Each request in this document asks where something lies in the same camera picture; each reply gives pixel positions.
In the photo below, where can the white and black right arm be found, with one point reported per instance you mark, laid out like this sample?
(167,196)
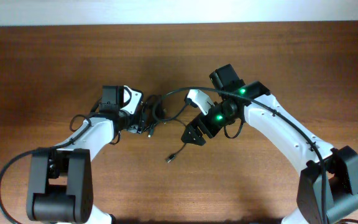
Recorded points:
(328,184)

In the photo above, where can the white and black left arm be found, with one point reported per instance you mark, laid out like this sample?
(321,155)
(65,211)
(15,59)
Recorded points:
(60,188)

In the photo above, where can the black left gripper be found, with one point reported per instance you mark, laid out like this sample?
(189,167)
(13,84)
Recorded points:
(137,121)

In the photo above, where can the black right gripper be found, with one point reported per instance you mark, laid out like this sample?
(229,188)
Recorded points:
(199,139)

